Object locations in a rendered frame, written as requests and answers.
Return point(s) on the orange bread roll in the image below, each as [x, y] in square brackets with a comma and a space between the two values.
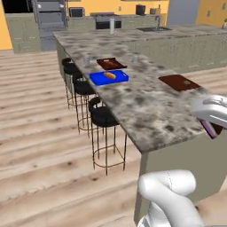
[109, 75]

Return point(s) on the grey fridge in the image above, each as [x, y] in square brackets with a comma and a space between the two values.
[183, 12]

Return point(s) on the silver cylinder canister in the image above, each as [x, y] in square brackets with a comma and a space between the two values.
[112, 26]

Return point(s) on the black microwave oven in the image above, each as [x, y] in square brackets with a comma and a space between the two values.
[76, 12]

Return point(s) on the grey oven stack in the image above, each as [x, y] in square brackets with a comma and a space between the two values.
[49, 23]

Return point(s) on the black small appliance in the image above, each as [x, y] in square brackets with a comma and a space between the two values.
[140, 9]

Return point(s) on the dark brown flat board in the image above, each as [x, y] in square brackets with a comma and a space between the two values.
[178, 82]

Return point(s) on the brown empty tray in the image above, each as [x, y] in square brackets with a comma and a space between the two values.
[111, 63]

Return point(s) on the pale green island cabinet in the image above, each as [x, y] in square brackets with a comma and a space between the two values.
[177, 165]

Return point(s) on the potted plant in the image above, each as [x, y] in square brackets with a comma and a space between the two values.
[225, 24]

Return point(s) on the steel sink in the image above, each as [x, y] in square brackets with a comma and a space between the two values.
[154, 29]

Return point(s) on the clear drinking glass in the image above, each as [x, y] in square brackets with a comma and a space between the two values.
[86, 61]

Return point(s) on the black bar stool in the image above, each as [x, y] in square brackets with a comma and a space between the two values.
[83, 87]
[70, 69]
[103, 115]

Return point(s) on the pale green cupboard run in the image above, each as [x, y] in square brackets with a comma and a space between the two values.
[139, 20]
[23, 34]

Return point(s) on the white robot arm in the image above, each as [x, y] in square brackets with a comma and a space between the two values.
[174, 201]

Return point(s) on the small grey jar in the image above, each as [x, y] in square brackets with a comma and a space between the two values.
[152, 11]

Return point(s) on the steel tap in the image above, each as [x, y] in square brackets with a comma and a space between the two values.
[158, 20]

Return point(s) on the blue tray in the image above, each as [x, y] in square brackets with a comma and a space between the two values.
[121, 77]

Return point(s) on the black hob and oven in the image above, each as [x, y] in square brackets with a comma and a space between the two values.
[108, 22]

